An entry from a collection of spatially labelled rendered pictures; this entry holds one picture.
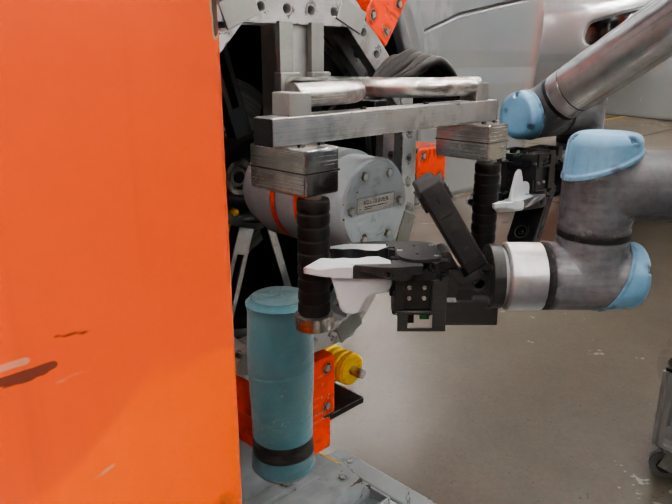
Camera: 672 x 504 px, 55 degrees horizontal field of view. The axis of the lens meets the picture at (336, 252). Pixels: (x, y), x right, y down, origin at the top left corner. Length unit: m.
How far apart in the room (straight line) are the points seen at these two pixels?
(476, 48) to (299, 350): 0.84
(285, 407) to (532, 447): 1.18
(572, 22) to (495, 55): 1.78
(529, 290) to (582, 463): 1.26
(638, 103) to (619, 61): 2.30
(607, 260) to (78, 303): 0.54
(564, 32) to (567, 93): 2.27
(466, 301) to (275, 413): 0.31
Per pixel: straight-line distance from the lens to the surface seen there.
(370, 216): 0.85
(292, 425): 0.89
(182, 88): 0.32
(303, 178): 0.65
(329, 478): 1.38
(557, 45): 3.29
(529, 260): 0.70
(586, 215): 0.70
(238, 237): 1.03
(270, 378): 0.85
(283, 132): 0.67
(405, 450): 1.87
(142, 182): 0.32
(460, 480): 1.78
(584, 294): 0.72
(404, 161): 1.12
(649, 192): 0.71
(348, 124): 0.73
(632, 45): 0.98
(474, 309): 0.72
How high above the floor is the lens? 1.04
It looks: 17 degrees down
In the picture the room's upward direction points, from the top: straight up
